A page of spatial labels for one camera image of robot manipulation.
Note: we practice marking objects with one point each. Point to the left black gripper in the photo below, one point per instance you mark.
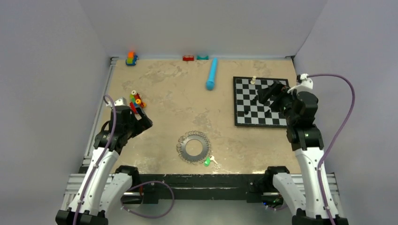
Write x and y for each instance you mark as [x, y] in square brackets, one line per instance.
[144, 123]

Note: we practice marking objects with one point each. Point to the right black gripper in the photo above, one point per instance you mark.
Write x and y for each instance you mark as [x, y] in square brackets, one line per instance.
[264, 94]

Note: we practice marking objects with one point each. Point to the metal disc with keyrings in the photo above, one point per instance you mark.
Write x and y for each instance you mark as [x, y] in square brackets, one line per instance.
[194, 147]

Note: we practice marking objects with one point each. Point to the green key tag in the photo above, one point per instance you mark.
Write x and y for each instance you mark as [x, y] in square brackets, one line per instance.
[207, 162]

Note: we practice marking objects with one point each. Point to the silver key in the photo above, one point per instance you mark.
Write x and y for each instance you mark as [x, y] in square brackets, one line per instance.
[212, 159]

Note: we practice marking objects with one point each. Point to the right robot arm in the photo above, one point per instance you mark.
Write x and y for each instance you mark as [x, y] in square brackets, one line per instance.
[314, 206]

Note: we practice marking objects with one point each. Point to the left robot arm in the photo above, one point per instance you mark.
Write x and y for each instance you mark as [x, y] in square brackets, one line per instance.
[94, 199]

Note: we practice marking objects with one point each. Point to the colourful toy block stack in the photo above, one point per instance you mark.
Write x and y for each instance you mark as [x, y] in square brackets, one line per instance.
[136, 101]

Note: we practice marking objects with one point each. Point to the white chess pawn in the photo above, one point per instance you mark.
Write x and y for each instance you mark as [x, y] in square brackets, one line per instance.
[253, 80]

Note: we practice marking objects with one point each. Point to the black white chessboard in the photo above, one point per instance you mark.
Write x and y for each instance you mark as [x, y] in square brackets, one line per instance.
[244, 92]

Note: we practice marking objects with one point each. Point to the blue cylinder tube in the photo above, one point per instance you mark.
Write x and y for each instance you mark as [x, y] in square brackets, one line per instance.
[210, 83]

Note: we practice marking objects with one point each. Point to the blue orange toy car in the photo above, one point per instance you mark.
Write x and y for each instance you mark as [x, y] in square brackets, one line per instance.
[131, 59]

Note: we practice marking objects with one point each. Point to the red toy brick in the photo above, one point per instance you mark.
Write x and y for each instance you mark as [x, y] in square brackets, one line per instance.
[188, 58]

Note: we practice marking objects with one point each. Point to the teal toy brick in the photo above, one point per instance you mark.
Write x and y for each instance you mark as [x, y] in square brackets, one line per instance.
[202, 57]

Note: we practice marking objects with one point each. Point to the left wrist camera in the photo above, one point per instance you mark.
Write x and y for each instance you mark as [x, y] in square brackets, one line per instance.
[121, 102]

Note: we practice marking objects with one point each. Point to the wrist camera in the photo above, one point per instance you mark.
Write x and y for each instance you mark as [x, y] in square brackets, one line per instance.
[121, 102]
[304, 81]

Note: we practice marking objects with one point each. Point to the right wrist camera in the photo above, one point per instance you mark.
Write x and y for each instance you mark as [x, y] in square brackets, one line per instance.
[304, 81]

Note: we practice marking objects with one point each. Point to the black front rail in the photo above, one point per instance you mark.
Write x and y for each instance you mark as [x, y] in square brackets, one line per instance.
[252, 188]

